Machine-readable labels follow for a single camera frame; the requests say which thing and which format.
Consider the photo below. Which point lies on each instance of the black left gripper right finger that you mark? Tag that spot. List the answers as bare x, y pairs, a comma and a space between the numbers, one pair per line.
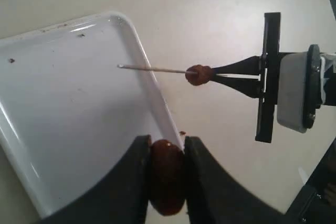
213, 196

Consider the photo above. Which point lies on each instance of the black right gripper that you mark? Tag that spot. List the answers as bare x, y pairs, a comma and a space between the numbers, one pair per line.
268, 66

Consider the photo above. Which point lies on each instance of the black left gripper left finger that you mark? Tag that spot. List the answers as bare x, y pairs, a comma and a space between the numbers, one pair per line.
120, 197

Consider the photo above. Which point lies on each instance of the red meatball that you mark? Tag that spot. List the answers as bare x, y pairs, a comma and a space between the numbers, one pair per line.
207, 74
167, 178
195, 75

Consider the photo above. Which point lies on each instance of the thin metal skewer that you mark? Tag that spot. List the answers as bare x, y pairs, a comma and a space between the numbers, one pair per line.
154, 69

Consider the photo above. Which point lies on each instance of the white plastic tray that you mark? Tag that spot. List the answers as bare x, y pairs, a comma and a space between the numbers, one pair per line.
68, 110

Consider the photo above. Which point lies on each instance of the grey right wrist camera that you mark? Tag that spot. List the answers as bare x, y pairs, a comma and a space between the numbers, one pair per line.
306, 82

